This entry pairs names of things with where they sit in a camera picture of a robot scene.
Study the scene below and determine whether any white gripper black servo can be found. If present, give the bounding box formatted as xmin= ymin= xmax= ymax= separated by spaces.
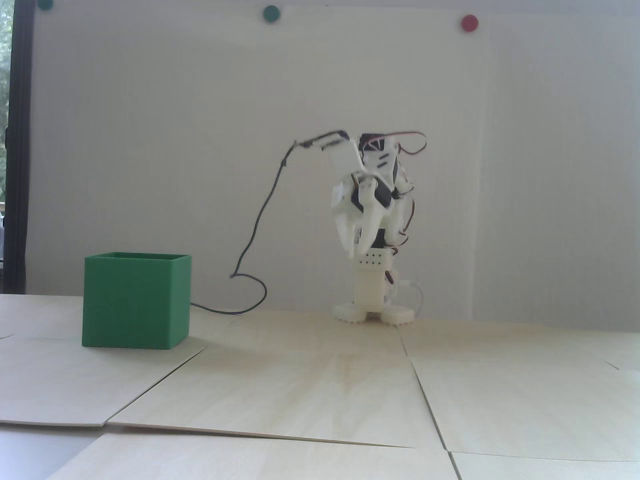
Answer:
xmin=331 ymin=172 xmax=396 ymax=259

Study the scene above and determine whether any green box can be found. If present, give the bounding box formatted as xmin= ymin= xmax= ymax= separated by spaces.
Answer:
xmin=81 ymin=252 xmax=193 ymax=350

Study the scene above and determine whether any white backdrop sheet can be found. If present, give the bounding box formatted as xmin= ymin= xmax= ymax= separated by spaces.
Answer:
xmin=30 ymin=0 xmax=490 ymax=321

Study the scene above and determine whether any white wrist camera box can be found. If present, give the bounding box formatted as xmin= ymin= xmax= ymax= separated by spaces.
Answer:
xmin=329 ymin=141 xmax=364 ymax=176

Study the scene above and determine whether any thin white cable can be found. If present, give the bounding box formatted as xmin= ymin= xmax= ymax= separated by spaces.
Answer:
xmin=399 ymin=281 xmax=424 ymax=321

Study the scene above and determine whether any black camera cable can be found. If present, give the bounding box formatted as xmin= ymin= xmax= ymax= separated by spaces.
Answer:
xmin=191 ymin=129 xmax=351 ymax=316

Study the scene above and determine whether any red white servo wire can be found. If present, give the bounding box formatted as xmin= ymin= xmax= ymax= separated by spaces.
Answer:
xmin=385 ymin=130 xmax=428 ymax=157

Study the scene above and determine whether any dark window frame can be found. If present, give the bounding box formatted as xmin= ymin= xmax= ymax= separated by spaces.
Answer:
xmin=10 ymin=0 xmax=35 ymax=296

